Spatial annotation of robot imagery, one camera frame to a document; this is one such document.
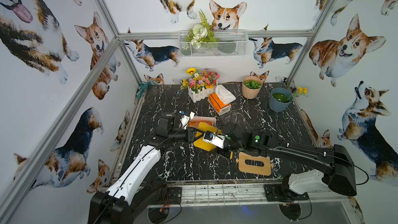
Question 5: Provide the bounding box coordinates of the white tissue box base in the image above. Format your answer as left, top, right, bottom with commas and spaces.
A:
188, 116, 217, 129

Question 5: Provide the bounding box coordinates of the yellow tissue box lid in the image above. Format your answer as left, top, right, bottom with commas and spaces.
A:
191, 121, 222, 152

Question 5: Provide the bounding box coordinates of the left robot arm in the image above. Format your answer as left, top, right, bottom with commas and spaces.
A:
88, 111, 195, 224

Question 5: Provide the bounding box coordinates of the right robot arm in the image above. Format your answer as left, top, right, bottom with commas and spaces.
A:
220, 122, 357, 197

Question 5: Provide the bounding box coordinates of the orange tissue pack by flowers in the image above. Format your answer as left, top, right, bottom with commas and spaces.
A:
208, 85, 236, 116

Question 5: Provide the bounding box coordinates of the wooden tissue box lid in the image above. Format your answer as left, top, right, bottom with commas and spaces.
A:
236, 152, 274, 176

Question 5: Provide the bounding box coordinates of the teal cloth in corner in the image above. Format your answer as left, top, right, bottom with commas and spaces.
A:
136, 80, 158, 100

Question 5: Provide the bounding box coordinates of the white fence flower planter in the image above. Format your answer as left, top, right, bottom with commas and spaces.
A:
180, 67, 220, 103

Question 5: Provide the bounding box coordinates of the peach pot with succulent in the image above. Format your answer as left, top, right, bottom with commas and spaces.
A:
242, 76, 263, 100

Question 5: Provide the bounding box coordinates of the blue pot with yellow flowers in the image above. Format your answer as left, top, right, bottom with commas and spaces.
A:
269, 87, 308, 113

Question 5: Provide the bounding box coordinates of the white flower green fern bouquet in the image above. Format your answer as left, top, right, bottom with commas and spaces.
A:
185, 9, 219, 49

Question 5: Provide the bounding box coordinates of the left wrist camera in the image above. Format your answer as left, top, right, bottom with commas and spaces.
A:
179, 111, 195, 130

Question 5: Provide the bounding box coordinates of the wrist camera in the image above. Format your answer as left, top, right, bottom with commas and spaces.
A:
179, 111, 195, 130
203, 131, 226, 149

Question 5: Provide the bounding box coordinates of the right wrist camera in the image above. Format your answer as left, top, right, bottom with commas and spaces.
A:
203, 131, 226, 149

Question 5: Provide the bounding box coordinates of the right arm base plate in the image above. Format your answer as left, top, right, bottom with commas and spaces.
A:
264, 184, 309, 204

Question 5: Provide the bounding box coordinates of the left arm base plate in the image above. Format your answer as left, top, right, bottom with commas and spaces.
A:
150, 186, 182, 205

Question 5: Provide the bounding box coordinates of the white wire wall basket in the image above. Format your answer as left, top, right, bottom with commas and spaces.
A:
178, 30, 248, 58

